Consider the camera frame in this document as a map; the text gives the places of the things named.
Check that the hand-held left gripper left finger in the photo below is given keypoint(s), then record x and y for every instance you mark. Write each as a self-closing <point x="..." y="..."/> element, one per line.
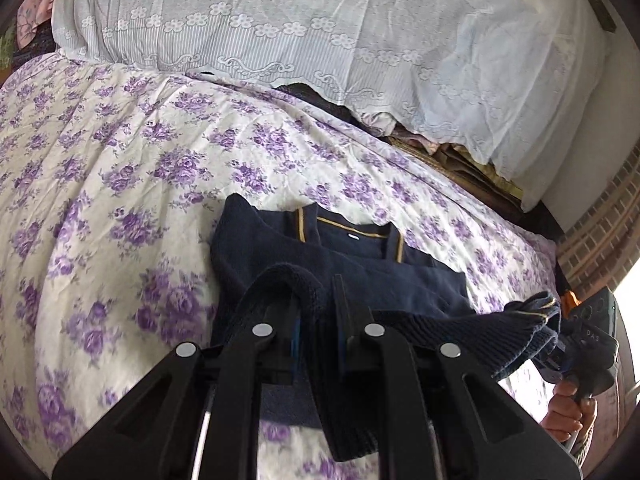
<point x="295" y="340"/>

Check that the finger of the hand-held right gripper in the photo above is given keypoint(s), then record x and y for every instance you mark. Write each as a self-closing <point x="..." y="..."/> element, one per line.
<point x="555" y="357"/>

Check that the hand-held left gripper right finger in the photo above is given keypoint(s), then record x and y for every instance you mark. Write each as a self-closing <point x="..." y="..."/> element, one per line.
<point x="350" y="320"/>

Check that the navy cardigan with yellow trim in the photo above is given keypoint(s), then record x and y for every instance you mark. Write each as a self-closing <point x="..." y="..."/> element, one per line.
<point x="400" y="280"/>

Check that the person's right hand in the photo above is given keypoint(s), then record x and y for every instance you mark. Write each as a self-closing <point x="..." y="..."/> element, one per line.
<point x="567" y="410"/>

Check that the window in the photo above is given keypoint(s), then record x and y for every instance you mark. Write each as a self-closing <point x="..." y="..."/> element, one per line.
<point x="631" y="330"/>

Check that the orange folded garment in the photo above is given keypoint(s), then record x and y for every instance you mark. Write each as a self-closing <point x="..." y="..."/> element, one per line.
<point x="570" y="302"/>

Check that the brick pattern curtain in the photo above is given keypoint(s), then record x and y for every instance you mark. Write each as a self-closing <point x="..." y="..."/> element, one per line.
<point x="600" y="240"/>

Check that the pile of folded bedding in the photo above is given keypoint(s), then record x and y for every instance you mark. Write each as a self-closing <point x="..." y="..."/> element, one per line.
<point x="450" y="160"/>

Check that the purple floral bedsheet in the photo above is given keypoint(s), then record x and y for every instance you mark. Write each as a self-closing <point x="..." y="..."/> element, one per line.
<point x="125" y="185"/>

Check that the white lace cover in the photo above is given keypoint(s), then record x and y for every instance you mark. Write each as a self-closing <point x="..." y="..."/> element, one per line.
<point x="300" y="10"/>

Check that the pink floral cloth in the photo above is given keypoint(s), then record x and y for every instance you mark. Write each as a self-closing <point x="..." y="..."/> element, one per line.
<point x="35" y="15"/>

